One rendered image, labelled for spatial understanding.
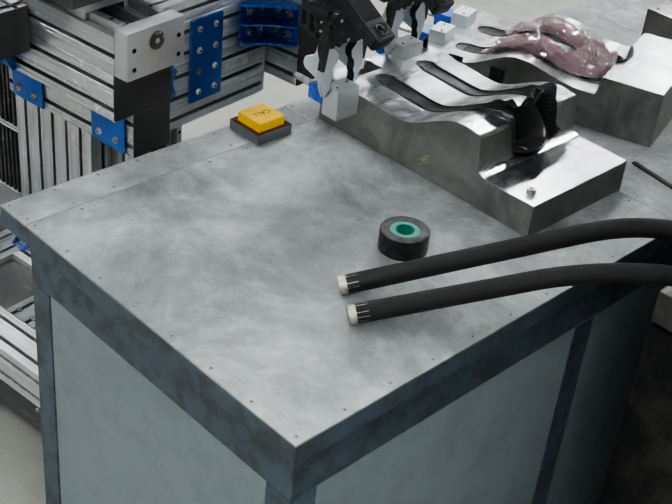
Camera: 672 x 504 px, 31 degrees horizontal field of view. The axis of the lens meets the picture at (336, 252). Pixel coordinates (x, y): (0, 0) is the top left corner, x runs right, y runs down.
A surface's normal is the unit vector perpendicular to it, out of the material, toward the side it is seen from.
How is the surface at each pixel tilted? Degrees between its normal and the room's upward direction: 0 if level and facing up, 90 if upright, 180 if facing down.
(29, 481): 0
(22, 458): 0
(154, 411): 90
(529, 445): 90
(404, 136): 90
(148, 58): 90
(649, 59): 0
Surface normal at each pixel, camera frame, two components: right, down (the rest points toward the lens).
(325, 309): 0.09, -0.82
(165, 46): 0.77, 0.41
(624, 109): -0.48, 0.45
